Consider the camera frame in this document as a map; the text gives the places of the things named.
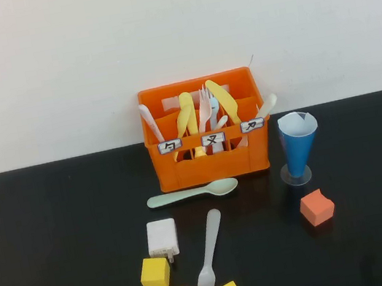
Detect mint green plastic spoon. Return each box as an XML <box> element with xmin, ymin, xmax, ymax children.
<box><xmin>144</xmin><ymin>176</ymin><xmax>241</xmax><ymax>211</ymax></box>

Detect grey plastic fork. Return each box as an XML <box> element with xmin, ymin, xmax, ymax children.
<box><xmin>181</xmin><ymin>207</ymin><xmax>235</xmax><ymax>286</ymax></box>

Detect orange plastic cutlery crate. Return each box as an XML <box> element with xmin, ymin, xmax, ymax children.
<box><xmin>134</xmin><ymin>63</ymin><xmax>280</xmax><ymax>196</ymax></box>

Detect yellow plastic spoon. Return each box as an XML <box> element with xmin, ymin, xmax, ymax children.
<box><xmin>165</xmin><ymin>104</ymin><xmax>201</xmax><ymax>162</ymax></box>
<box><xmin>177</xmin><ymin>90</ymin><xmax>207</xmax><ymax>161</ymax></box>

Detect white spoon sign label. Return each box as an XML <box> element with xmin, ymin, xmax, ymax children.
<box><xmin>156</xmin><ymin>137</ymin><xmax>184</xmax><ymax>156</ymax></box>

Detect white fork sign label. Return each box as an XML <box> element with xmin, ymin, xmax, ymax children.
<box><xmin>199</xmin><ymin>131</ymin><xmax>227</xmax><ymax>148</ymax></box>

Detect pink plastic fork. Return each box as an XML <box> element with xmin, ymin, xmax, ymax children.
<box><xmin>191</xmin><ymin>85</ymin><xmax>218</xmax><ymax>139</ymax></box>

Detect light blue plastic fork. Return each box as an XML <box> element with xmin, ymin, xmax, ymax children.
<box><xmin>205</xmin><ymin>96</ymin><xmax>229</xmax><ymax>154</ymax></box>

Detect yellow plastic knife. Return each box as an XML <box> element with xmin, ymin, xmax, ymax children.
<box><xmin>204</xmin><ymin>74</ymin><xmax>245</xmax><ymax>130</ymax></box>

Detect white knife sign label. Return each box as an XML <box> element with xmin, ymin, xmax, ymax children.
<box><xmin>238</xmin><ymin>115</ymin><xmax>267</xmax><ymax>136</ymax></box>

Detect cream plastic knife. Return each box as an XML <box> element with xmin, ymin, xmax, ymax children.
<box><xmin>231</xmin><ymin>92</ymin><xmax>285</xmax><ymax>148</ymax></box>

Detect white charger plug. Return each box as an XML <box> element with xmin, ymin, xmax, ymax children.
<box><xmin>143</xmin><ymin>216</ymin><xmax>183</xmax><ymax>268</ymax></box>

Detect clear round plastic base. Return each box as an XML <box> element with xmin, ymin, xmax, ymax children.
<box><xmin>278</xmin><ymin>159</ymin><xmax>314</xmax><ymax>190</ymax></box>

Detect blue paper cone cup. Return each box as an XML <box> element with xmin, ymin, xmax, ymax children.
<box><xmin>275</xmin><ymin>108</ymin><xmax>327</xmax><ymax>179</ymax></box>

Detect orange foam cube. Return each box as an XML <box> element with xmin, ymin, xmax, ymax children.
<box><xmin>296</xmin><ymin>185</ymin><xmax>339</xmax><ymax>230</ymax></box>

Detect white plastic cutlery handle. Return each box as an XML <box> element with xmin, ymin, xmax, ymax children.
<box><xmin>212</xmin><ymin>115</ymin><xmax>232</xmax><ymax>134</ymax></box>

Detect pale pink cutlery handle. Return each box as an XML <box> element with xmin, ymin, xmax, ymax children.
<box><xmin>137</xmin><ymin>101</ymin><xmax>166</xmax><ymax>147</ymax></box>

